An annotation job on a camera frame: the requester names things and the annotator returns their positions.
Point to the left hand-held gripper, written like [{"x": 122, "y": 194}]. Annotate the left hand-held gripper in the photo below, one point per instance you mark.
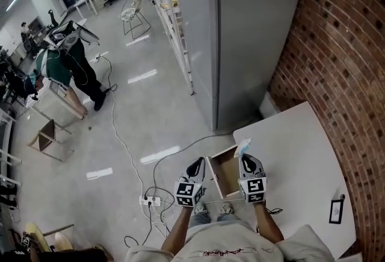
[{"x": 189, "y": 190}]

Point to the white blue item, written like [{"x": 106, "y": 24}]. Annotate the white blue item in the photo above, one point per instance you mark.
[{"x": 244, "y": 146}]

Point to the wooden drawer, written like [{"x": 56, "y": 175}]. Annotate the wooden drawer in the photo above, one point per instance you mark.
[{"x": 226, "y": 175}]

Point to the light wooden chair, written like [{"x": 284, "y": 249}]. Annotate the light wooden chair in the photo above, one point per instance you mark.
[{"x": 45, "y": 238}]

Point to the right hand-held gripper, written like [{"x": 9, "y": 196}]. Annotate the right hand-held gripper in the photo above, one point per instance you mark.
[{"x": 254, "y": 187}]

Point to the white box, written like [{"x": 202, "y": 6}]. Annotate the white box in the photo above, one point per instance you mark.
[{"x": 269, "y": 104}]

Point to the person's beige shirt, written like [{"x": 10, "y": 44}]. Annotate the person's beige shirt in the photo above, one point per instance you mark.
[{"x": 231, "y": 242}]

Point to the black picture frame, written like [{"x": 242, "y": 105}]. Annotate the black picture frame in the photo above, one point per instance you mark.
[{"x": 336, "y": 211}]

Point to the white power strip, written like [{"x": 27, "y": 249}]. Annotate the white power strip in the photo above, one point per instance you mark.
[{"x": 149, "y": 200}]

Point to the white low table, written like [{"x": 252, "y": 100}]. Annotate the white low table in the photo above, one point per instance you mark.
[{"x": 57, "y": 104}]

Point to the person's shoe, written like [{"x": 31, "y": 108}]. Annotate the person's shoe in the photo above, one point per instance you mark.
[
  {"x": 227, "y": 208},
  {"x": 200, "y": 208}
]

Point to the grey refrigerator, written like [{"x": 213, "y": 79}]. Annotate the grey refrigerator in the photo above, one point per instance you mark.
[{"x": 246, "y": 38}]

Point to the person's right shoe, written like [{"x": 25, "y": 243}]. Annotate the person's right shoe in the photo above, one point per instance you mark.
[{"x": 227, "y": 208}]

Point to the small wooden stool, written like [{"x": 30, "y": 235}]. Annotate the small wooden stool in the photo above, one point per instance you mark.
[{"x": 45, "y": 137}]

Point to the white shelf unit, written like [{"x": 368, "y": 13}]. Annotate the white shelf unit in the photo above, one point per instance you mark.
[{"x": 171, "y": 20}]

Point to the person's jeans legs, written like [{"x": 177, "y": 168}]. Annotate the person's jeans legs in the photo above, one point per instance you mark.
[{"x": 200, "y": 218}]

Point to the white metal rack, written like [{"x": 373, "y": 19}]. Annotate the white metal rack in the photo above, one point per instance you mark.
[{"x": 7, "y": 146}]

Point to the person's right forearm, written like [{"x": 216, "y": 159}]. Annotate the person's right forearm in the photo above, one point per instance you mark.
[{"x": 267, "y": 223}]

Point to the person's left shoe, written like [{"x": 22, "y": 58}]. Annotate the person's left shoe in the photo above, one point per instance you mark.
[{"x": 200, "y": 208}]

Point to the person's left forearm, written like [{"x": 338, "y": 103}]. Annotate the person's left forearm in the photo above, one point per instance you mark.
[{"x": 179, "y": 229}]

